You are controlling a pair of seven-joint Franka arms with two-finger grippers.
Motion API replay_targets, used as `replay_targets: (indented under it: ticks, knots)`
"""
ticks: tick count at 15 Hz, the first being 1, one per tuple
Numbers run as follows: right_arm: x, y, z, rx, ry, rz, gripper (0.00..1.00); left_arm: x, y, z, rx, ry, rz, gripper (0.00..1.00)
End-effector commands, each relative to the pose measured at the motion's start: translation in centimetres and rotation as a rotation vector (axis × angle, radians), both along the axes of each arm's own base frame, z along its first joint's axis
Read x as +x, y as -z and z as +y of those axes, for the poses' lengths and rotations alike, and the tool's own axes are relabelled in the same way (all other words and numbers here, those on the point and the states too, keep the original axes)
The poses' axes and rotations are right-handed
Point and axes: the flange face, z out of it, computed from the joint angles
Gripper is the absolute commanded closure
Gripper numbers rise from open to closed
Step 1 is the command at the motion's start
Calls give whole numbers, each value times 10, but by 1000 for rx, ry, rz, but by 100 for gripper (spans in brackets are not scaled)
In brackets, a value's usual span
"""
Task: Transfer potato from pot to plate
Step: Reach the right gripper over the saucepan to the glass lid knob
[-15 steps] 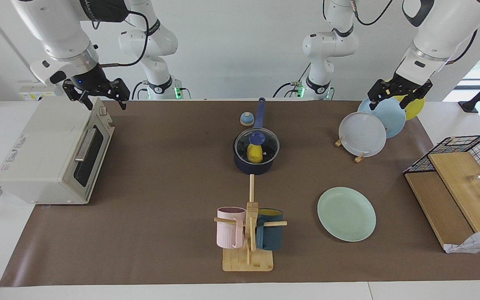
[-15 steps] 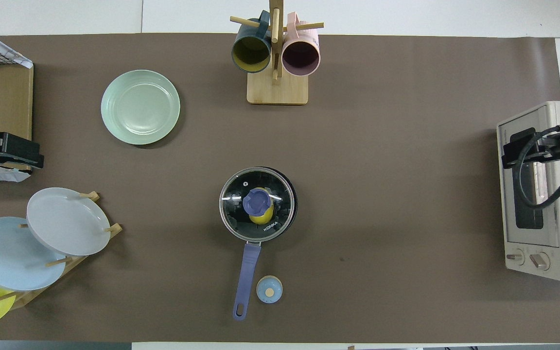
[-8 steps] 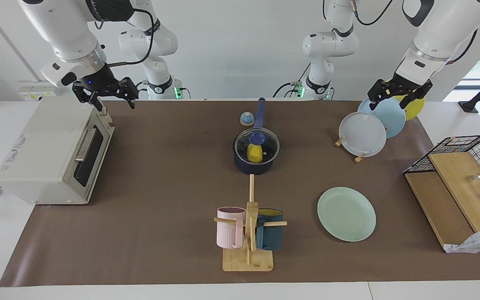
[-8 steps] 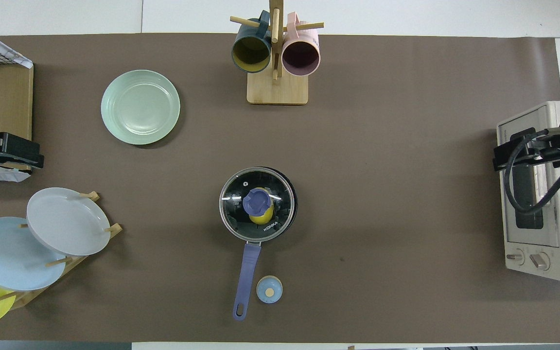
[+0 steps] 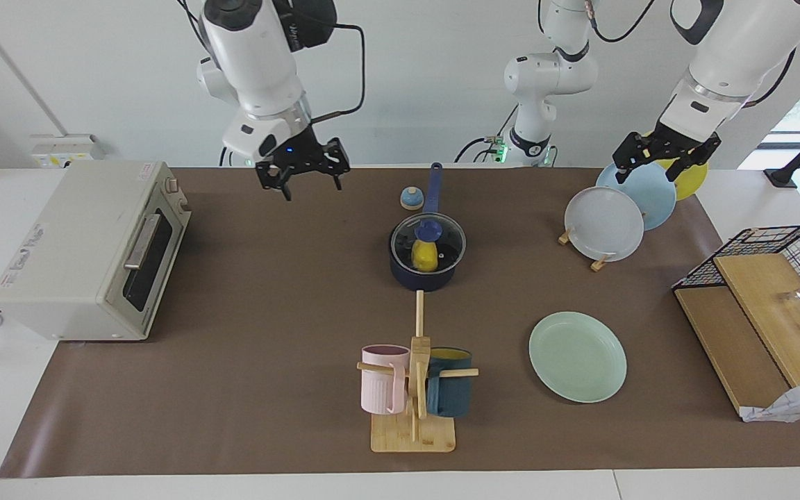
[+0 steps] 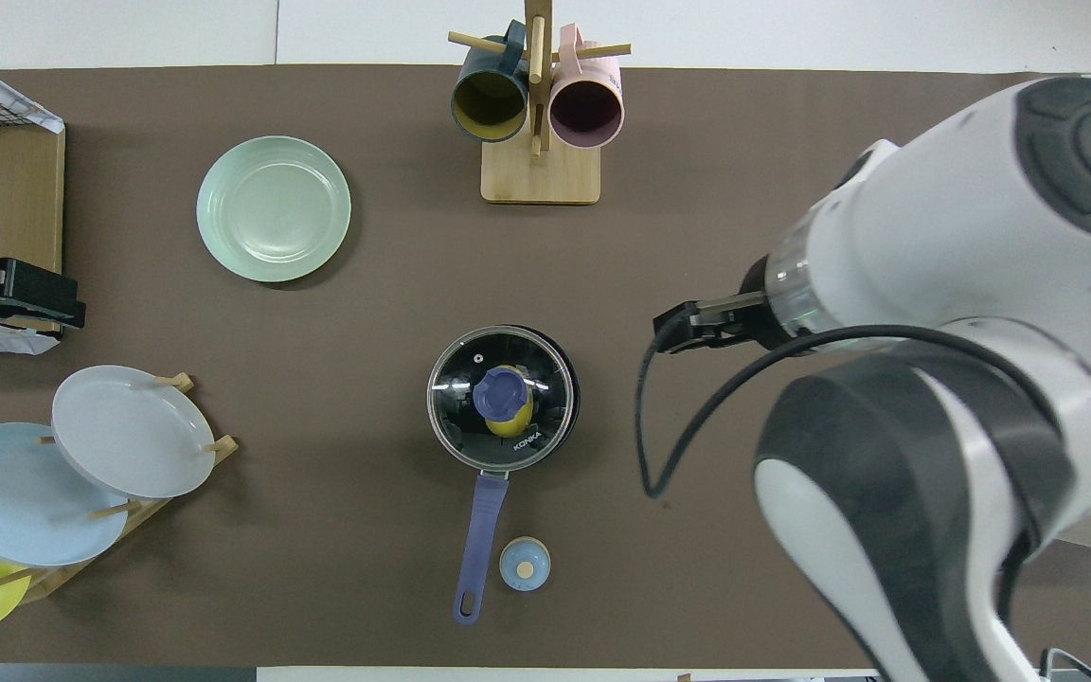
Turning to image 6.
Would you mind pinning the pink ribbed mug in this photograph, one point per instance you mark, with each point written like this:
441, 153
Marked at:
586, 109

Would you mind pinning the wooden plate rack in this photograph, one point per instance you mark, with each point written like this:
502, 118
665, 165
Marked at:
58, 578

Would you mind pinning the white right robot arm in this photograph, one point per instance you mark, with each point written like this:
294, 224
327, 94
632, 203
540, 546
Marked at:
934, 237

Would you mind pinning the light blue plate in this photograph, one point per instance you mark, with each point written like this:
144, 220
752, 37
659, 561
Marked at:
15, 502

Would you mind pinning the light green plate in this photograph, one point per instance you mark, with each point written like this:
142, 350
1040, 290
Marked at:
274, 208

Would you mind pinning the wooden mug tree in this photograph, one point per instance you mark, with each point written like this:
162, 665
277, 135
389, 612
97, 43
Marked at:
541, 175

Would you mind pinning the grey plate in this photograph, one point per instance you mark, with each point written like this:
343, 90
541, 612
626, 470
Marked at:
129, 431

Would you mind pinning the dark teal mug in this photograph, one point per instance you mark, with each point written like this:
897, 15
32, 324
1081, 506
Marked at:
489, 104

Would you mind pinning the glass lid with blue knob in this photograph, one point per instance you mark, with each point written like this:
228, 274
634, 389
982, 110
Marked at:
456, 398

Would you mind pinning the brown table mat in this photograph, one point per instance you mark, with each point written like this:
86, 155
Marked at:
366, 313

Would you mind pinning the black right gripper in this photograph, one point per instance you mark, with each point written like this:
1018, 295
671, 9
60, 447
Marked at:
744, 322

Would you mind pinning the yellow lemon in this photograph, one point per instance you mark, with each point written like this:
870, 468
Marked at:
508, 428

